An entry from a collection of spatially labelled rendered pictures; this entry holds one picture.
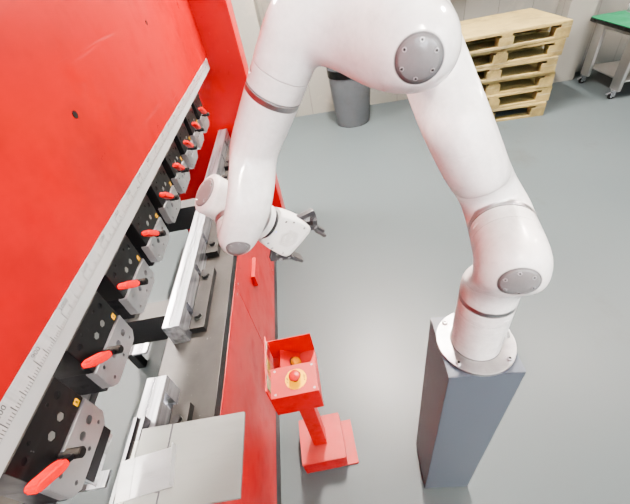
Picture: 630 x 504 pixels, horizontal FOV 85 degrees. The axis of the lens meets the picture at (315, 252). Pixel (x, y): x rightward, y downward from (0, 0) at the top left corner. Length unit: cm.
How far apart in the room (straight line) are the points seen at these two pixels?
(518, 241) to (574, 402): 162
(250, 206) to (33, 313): 41
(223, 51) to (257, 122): 195
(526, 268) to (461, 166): 19
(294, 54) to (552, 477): 189
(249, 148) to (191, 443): 70
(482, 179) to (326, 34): 31
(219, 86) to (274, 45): 204
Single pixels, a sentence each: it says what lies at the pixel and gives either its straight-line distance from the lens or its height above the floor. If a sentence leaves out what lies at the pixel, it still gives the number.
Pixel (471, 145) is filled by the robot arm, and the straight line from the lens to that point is 56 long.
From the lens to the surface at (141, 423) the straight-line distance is 106.
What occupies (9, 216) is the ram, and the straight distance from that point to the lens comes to 77.
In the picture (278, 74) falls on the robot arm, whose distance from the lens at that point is 54.
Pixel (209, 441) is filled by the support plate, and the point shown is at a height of 100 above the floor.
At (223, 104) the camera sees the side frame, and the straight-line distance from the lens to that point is 260.
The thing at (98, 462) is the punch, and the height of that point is 111.
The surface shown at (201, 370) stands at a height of 88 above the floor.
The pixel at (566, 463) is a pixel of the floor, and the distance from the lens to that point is 205.
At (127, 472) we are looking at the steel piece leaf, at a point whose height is 100.
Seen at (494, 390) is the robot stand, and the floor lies 91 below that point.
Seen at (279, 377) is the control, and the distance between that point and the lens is 122.
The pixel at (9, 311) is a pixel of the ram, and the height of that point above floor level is 147.
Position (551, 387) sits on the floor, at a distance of 220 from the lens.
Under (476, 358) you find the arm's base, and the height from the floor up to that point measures 102.
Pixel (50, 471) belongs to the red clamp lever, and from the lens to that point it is 74.
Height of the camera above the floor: 183
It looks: 42 degrees down
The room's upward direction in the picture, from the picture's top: 12 degrees counter-clockwise
